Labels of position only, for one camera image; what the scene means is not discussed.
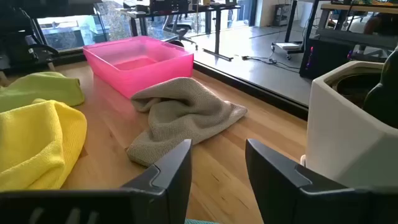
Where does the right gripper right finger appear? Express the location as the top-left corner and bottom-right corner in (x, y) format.
(244, 138), (398, 224)

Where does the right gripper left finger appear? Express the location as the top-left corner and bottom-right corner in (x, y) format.
(0, 138), (193, 224)

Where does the yellow microfiber towel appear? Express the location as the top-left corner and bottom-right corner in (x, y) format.
(0, 98), (88, 192)

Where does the teal microfiber towel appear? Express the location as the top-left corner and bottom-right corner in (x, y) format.
(184, 218), (220, 224)

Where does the lime fluffy microfiber towel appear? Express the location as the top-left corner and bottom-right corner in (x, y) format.
(0, 71), (86, 113)

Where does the grey microfiber towel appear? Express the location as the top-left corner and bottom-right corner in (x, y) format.
(126, 77), (249, 167)

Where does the white faceted planter pot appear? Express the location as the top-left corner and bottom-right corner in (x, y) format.
(300, 60), (398, 189)

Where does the black computer tower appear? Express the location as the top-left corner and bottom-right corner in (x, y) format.
(298, 37), (354, 81)

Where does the pink plastic bin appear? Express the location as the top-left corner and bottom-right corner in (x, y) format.
(82, 35), (195, 99)

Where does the white stand foot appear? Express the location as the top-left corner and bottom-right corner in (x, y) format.
(271, 41), (303, 60)

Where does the wooden top desk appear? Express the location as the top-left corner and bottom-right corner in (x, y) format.
(315, 2), (398, 50)

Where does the black armchair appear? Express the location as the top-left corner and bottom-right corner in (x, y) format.
(0, 6), (60, 86)

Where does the office swivel chair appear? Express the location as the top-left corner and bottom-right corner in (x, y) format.
(163, 14), (199, 51)

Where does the black standing desk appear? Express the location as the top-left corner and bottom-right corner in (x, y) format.
(119, 0), (242, 62)

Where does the black floor cable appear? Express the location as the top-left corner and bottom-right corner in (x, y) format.
(241, 54), (301, 74)

